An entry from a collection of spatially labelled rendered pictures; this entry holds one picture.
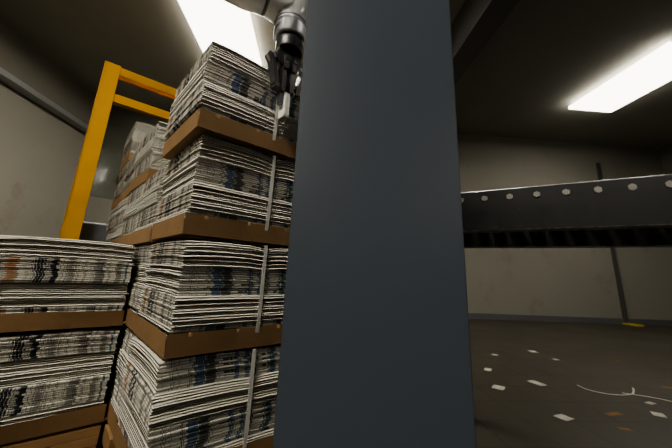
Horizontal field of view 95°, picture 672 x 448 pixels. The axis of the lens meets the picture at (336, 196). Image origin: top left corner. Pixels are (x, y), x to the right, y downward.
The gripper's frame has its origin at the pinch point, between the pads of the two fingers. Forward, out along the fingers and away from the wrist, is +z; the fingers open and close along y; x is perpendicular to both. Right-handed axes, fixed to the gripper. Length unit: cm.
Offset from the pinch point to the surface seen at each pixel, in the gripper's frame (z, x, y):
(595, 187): 19, 51, -62
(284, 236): 32.7, -4.4, -5.7
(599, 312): 76, -36, -585
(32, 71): -180, -398, 97
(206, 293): 46.5, -5.4, 11.6
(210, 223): 32.1, -4.4, 13.1
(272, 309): 50, -5, -4
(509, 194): 18, 33, -56
